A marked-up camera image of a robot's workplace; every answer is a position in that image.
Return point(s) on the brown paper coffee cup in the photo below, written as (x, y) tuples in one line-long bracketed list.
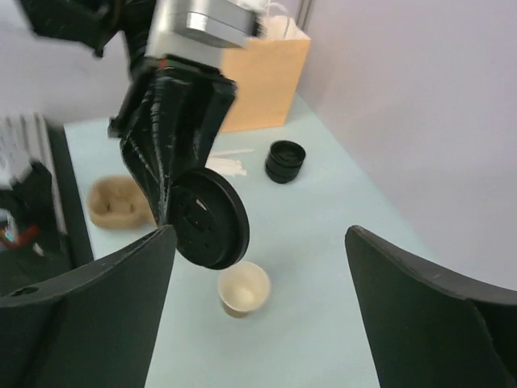
[(243, 288)]

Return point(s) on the left aluminium frame post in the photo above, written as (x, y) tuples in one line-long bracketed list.
[(304, 12)]

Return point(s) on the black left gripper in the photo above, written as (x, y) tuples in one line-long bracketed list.
[(167, 124)]

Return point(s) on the brown pulp cup carrier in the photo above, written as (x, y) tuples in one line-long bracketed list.
[(117, 203)]

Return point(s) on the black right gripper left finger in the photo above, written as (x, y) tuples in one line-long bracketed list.
[(94, 326)]

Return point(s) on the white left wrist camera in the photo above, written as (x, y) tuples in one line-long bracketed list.
[(200, 30)]

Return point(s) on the stack of black cup lids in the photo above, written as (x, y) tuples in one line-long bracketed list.
[(284, 161)]

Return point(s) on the black plastic cup lid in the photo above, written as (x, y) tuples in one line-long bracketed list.
[(208, 220)]

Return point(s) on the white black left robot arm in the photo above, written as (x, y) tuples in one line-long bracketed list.
[(93, 24)]

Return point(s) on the brown paper bag white handles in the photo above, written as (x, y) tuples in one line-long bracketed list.
[(267, 71)]

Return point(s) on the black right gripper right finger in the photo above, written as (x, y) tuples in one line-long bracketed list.
[(428, 326)]

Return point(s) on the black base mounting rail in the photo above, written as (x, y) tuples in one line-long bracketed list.
[(43, 226)]

